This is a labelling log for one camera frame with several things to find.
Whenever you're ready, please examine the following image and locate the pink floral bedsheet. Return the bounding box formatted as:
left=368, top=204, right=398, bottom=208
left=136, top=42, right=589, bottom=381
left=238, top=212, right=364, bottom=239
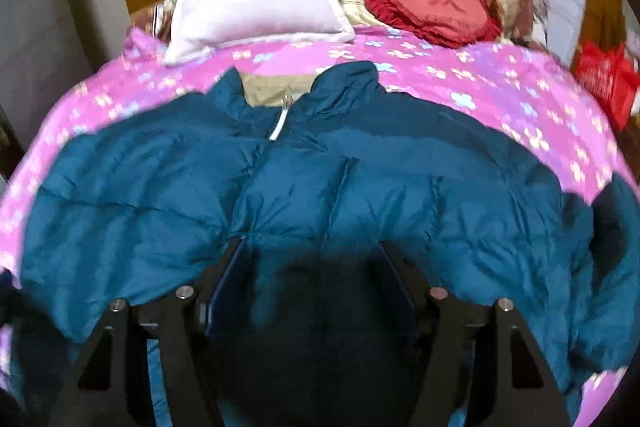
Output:
left=0, top=24, right=640, bottom=427

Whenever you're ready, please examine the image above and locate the brown floral blanket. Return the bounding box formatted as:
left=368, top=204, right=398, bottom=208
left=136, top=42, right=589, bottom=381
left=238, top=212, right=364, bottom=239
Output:
left=130, top=0, right=176, bottom=43

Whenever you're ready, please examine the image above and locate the teal puffer jacket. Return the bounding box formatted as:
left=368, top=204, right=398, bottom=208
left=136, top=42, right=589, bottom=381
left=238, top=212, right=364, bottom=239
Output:
left=0, top=59, right=640, bottom=427

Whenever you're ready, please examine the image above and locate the grey refrigerator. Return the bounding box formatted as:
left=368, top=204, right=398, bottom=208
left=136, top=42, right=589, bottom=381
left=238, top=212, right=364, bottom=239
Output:
left=1, top=0, right=104, bottom=150

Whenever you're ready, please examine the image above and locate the red shopping bag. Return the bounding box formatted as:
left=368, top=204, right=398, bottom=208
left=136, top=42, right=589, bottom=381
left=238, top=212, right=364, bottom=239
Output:
left=573, top=41, right=639, bottom=132

